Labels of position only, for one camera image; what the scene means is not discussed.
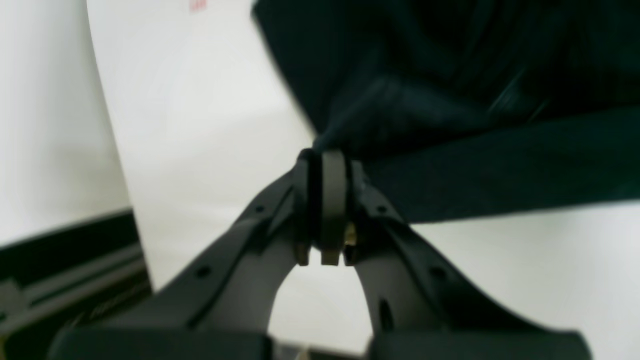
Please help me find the black table frame rail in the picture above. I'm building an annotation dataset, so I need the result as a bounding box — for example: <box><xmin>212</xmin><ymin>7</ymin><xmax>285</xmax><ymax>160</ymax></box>
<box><xmin>0</xmin><ymin>210</ymin><xmax>153</xmax><ymax>360</ymax></box>

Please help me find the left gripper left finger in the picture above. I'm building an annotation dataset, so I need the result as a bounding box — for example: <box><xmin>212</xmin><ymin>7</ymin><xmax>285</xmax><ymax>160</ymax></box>
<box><xmin>48</xmin><ymin>149</ymin><xmax>313</xmax><ymax>360</ymax></box>

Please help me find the red tape rectangle marking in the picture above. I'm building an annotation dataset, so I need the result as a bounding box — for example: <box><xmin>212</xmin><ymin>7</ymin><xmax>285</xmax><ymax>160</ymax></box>
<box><xmin>189</xmin><ymin>0</ymin><xmax>208</xmax><ymax>13</ymax></box>

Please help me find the black t-shirt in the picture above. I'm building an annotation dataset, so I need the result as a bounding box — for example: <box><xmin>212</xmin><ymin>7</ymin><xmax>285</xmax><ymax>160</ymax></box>
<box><xmin>253</xmin><ymin>0</ymin><xmax>640</xmax><ymax>223</ymax></box>

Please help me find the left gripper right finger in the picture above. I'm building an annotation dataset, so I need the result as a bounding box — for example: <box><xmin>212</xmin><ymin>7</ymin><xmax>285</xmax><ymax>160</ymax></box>
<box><xmin>320</xmin><ymin>151</ymin><xmax>592</xmax><ymax>360</ymax></box>

